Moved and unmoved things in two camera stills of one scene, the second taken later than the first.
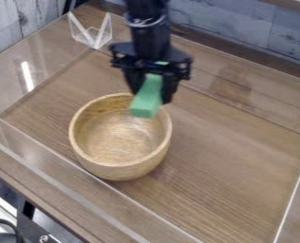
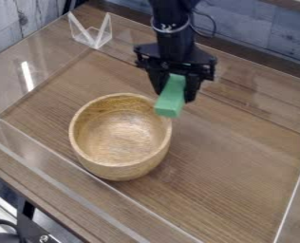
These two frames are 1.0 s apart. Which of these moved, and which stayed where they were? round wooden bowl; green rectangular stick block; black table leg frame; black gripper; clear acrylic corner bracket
Moved: black gripper; green rectangular stick block
Stayed: black table leg frame; round wooden bowl; clear acrylic corner bracket
